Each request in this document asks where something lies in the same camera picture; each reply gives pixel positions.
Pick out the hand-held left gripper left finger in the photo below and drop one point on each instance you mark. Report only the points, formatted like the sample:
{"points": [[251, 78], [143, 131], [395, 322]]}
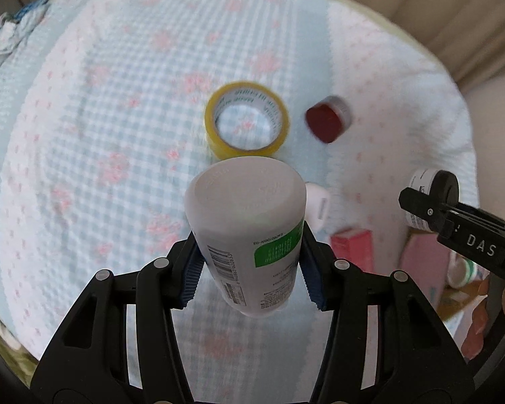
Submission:
{"points": [[191, 273]]}

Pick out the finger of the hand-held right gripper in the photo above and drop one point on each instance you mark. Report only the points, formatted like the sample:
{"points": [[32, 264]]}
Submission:
{"points": [[423, 208]]}

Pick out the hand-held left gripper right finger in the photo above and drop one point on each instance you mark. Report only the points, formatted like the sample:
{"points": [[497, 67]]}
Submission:
{"points": [[310, 273]]}

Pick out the white jar with black lid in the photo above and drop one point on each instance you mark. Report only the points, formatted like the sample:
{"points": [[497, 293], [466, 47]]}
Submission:
{"points": [[444, 185]]}

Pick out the white bottle with green label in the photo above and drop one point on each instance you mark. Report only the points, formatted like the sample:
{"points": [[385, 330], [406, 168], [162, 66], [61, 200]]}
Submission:
{"points": [[244, 206]]}

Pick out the person's right hand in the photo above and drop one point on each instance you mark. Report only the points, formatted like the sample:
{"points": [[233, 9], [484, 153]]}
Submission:
{"points": [[484, 324]]}

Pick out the white cup with green stripe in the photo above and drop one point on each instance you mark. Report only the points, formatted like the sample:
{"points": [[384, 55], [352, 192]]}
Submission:
{"points": [[461, 271]]}

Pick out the small pink box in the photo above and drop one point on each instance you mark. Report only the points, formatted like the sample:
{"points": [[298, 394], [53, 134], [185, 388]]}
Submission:
{"points": [[353, 248]]}

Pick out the large pink box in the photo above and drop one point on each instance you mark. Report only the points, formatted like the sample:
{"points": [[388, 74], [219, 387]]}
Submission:
{"points": [[421, 265]]}

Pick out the small white tube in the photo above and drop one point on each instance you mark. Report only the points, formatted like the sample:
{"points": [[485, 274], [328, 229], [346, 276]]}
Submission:
{"points": [[317, 206]]}

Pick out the small jar with red lid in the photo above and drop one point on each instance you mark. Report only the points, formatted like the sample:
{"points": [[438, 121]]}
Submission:
{"points": [[326, 120]]}

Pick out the yellow tape roll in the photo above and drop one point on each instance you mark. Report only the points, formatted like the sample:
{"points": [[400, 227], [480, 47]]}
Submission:
{"points": [[219, 134]]}

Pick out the checked floral blanket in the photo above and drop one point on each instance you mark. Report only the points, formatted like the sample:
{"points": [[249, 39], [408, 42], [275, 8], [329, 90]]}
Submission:
{"points": [[109, 155]]}

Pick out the beige sofa cushion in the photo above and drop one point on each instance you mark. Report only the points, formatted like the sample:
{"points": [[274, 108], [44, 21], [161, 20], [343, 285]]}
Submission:
{"points": [[425, 12]]}

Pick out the blue and white cloth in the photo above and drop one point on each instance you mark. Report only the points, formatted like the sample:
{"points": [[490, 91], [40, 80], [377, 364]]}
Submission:
{"points": [[8, 38]]}

